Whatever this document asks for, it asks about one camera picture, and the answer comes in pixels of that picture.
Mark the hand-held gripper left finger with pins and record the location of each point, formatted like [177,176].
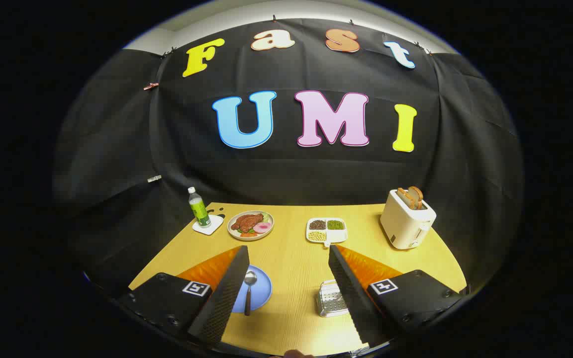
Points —
[227,293]

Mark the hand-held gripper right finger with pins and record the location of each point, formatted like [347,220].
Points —
[351,293]

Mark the blue plate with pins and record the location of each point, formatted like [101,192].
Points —
[262,293]

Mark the white divided dish with beans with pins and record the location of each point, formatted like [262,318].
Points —
[326,231]

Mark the white coaster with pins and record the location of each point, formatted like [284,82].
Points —
[213,227]

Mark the plate of meat and vegetables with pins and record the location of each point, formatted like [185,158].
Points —
[249,222]

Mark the white toaster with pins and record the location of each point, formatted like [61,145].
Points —
[406,223]

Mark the green label plastic bottle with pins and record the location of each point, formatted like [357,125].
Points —
[198,209]

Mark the brown toast slice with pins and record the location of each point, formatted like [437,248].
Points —
[418,196]
[404,199]

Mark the white cloth tag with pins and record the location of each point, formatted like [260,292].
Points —
[154,178]

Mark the pink clip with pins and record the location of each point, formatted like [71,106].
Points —
[150,86]

